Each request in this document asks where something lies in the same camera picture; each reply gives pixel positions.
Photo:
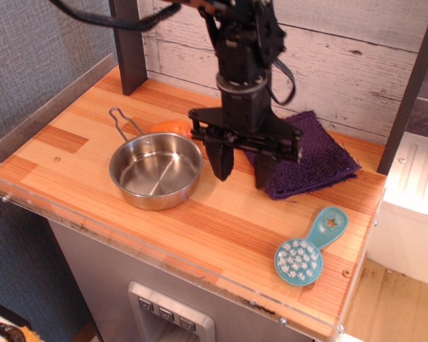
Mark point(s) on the clear acrylic edge guard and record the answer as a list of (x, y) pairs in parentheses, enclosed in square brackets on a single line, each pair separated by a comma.
[(224, 238)]

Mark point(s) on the dark grey left post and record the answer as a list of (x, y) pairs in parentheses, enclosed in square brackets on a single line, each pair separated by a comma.
[(129, 47)]

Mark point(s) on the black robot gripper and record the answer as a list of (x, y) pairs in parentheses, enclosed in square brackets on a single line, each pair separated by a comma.
[(246, 121)]

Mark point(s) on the orange object bottom left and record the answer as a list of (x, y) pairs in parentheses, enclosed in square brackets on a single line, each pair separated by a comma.
[(23, 334)]

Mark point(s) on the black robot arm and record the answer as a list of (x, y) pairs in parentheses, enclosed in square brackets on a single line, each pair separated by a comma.
[(247, 41)]

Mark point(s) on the grey cabinet body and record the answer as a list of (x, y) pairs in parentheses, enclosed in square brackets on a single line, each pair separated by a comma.
[(104, 274)]

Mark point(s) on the dark grey right post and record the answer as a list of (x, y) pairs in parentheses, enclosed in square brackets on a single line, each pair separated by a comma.
[(415, 82)]

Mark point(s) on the small stainless steel pan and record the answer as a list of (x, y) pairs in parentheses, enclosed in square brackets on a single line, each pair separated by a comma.
[(155, 171)]

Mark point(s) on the folded violet towel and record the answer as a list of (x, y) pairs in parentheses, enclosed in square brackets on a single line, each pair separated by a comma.
[(324, 162)]

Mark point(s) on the orange toy carrot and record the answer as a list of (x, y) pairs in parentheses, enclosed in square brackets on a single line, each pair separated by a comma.
[(178, 126)]

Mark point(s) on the dark grey post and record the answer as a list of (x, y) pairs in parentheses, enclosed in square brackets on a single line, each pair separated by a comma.
[(129, 47), (415, 82)]

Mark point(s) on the teal brush white bristles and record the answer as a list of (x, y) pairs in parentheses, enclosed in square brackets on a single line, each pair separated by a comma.
[(299, 261)]

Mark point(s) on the silver dispenser button panel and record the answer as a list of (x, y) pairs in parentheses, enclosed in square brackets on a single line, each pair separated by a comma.
[(169, 313)]

